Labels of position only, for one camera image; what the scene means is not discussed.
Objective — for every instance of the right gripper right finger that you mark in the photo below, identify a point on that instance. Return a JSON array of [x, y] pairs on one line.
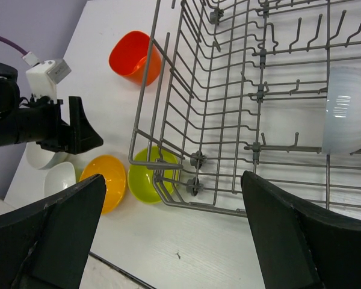
[[300, 244]]

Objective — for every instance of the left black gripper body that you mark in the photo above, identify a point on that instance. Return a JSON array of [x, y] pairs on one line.
[[41, 123]]

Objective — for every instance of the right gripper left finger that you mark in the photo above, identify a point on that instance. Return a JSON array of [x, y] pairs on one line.
[[46, 244]]

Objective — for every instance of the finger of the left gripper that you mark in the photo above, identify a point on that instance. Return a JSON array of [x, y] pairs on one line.
[[82, 136]]

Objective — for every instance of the white round bowl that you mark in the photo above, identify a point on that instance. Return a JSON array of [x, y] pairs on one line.
[[342, 126], [39, 158]]

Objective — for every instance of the yellow round bowl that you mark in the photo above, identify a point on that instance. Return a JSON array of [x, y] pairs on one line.
[[112, 169]]

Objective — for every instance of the white square bowl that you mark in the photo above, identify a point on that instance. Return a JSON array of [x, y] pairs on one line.
[[59, 178]]

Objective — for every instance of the green round bowl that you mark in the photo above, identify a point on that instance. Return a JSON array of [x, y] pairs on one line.
[[140, 178]]

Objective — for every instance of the orange square bowl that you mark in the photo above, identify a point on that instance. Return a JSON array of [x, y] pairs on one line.
[[130, 55]]

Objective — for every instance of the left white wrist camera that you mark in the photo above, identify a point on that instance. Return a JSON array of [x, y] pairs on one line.
[[44, 77]]

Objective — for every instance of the grey wire dish rack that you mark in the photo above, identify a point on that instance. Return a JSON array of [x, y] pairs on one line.
[[243, 87]]

